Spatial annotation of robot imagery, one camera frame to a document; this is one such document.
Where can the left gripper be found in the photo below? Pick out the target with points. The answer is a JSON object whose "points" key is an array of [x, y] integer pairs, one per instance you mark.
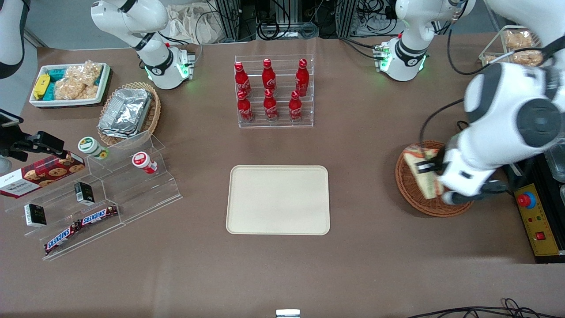
{"points": [[439, 165]]}

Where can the triangular sandwich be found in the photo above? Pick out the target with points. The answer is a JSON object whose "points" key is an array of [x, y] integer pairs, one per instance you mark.
{"points": [[426, 185]]}

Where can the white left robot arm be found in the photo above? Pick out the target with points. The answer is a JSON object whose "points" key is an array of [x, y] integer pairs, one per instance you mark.
{"points": [[503, 101]]}

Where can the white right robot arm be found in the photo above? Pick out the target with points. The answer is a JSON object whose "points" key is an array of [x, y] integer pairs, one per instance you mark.
{"points": [[154, 66]]}

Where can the round brown wicker basket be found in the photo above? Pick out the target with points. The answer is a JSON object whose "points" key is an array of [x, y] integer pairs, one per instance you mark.
{"points": [[410, 194]]}

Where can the oval light wicker basket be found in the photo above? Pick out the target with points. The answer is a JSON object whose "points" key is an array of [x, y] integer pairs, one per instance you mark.
{"points": [[154, 110]]}

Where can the cream rectangular tray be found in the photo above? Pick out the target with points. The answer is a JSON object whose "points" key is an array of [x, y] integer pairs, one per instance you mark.
{"points": [[278, 201]]}

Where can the red tartan cookie box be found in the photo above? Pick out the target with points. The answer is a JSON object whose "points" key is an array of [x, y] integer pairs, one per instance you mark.
{"points": [[39, 176]]}

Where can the green lid cup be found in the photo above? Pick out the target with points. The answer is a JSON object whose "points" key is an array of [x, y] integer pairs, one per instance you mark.
{"points": [[90, 146]]}

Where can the teal snack pack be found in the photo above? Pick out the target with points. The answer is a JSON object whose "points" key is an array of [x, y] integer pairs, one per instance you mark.
{"points": [[50, 92], [57, 73]]}

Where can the yellow snack pack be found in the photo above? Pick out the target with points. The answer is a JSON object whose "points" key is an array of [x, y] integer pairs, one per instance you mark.
{"points": [[41, 86]]}

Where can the small black box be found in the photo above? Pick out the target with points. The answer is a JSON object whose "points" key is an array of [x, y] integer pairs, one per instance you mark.
{"points": [[84, 193], [35, 215]]}

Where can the clear bag of rice crackers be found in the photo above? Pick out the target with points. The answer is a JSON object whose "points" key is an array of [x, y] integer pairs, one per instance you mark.
{"points": [[77, 81]]}

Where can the stack of foil trays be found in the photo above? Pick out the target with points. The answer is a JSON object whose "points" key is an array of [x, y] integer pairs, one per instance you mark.
{"points": [[126, 112]]}

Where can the white rectangular bin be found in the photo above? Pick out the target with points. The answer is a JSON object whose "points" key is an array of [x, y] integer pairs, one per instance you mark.
{"points": [[105, 77]]}

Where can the Snickers bar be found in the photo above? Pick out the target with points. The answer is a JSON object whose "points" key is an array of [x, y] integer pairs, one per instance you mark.
{"points": [[98, 215], [62, 238]]}

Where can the red lid cup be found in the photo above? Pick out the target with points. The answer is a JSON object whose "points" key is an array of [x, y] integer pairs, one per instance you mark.
{"points": [[142, 161]]}

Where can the clear acrylic stepped stand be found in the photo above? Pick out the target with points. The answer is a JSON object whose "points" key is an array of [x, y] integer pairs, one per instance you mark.
{"points": [[132, 194]]}

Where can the clear plastic container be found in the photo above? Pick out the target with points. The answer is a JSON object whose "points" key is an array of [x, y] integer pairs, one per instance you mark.
{"points": [[557, 163]]}

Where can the black yellow control box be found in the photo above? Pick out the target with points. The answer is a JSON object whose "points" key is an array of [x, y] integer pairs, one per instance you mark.
{"points": [[538, 229]]}

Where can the red cola bottle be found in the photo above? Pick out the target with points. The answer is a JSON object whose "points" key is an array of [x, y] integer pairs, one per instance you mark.
{"points": [[302, 81], [295, 108], [242, 81], [245, 110], [269, 79], [270, 108]]}

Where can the clear acrylic bottle rack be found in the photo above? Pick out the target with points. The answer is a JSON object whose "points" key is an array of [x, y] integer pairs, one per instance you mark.
{"points": [[282, 124]]}

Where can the beige cloth bag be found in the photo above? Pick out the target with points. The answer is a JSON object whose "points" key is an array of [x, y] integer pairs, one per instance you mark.
{"points": [[190, 22]]}

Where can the black flat bracket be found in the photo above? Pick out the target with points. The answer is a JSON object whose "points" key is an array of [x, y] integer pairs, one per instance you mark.
{"points": [[9, 119]]}

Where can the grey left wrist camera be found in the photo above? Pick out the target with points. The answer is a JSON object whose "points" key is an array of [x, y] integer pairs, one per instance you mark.
{"points": [[457, 198]]}

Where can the aluminium frame post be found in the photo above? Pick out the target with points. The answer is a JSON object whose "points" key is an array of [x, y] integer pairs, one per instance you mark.
{"points": [[347, 17], [231, 20]]}

